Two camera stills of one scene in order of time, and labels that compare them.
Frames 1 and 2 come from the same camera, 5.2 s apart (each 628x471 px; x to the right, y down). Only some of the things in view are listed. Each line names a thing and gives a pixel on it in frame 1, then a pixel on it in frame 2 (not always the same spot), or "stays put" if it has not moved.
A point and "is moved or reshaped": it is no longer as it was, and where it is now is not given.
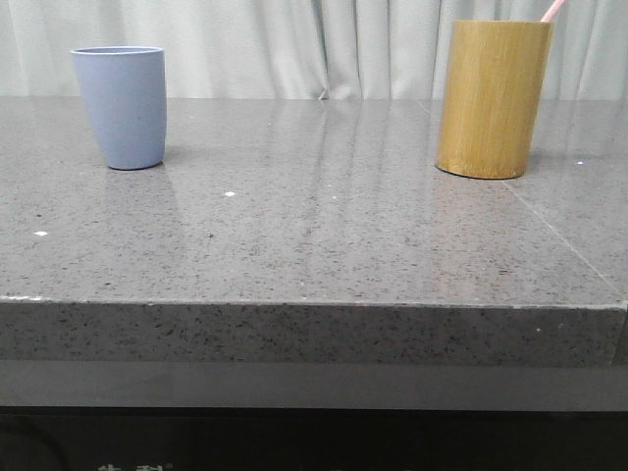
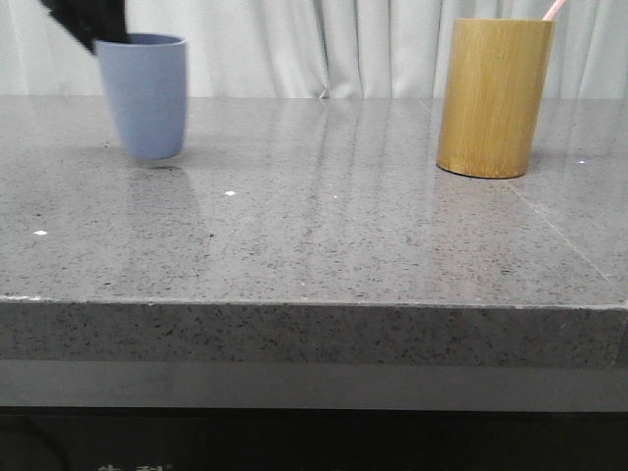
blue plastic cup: x=126 y=88 is moved or reshaped
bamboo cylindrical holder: x=492 y=96 stays put
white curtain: x=303 y=49 stays put
